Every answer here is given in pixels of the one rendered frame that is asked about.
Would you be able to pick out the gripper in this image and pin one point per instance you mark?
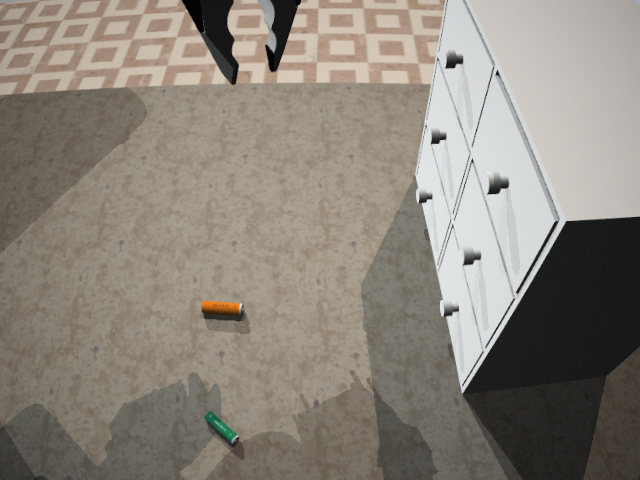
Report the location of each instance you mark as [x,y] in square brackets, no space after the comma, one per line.
[210,18]

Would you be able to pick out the orange battery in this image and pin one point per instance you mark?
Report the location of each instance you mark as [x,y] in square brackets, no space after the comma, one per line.
[222,308]

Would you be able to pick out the green battery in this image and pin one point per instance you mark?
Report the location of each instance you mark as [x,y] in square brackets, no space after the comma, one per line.
[221,427]

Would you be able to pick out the grey chest of drawers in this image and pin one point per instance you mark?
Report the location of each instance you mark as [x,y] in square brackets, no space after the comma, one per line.
[572,71]

